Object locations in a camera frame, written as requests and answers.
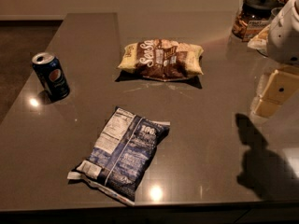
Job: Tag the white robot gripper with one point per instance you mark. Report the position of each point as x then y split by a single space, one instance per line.
284 36

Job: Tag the brown sea salt chip bag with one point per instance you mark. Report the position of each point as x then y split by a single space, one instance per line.
162 59

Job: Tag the blue chip bag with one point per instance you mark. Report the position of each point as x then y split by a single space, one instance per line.
121 155

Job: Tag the yellow snack packet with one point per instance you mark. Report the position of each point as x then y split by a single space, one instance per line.
259 42

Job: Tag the clear glass container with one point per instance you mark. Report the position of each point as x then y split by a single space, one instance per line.
274 12

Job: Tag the glass snack jar black lid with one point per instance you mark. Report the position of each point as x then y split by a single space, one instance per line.
252 18

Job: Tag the blue Pepsi soda can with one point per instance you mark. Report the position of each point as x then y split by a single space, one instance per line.
51 75

